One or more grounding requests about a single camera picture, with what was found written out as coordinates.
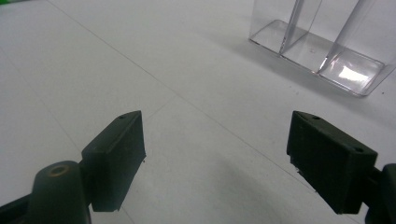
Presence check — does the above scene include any clear plastic compartment organizer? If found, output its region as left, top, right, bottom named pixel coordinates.
left=248, top=0, right=396, bottom=97

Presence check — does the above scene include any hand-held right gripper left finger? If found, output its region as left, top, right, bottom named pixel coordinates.
left=80, top=110, right=147, bottom=213

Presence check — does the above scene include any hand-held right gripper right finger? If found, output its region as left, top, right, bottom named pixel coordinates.
left=286, top=110, right=379, bottom=216

